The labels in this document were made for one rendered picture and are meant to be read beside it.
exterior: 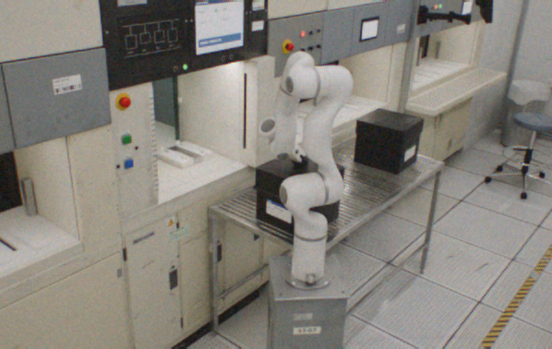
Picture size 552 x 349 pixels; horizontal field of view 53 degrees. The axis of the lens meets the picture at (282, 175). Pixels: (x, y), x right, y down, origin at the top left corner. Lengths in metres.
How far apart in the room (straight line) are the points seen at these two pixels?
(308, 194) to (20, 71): 0.99
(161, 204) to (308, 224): 0.74
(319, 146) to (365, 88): 2.16
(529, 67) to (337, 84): 4.63
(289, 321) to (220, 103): 1.20
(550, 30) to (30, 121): 5.18
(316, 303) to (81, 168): 0.98
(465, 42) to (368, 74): 1.50
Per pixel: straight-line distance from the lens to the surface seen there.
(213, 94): 2.82
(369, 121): 3.06
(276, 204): 2.39
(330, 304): 2.09
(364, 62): 3.95
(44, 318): 2.31
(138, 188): 2.32
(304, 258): 2.04
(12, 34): 1.90
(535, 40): 6.26
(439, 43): 5.30
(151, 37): 2.19
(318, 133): 1.84
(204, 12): 2.36
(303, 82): 1.76
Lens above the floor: 1.99
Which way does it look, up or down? 25 degrees down
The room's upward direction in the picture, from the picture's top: 3 degrees clockwise
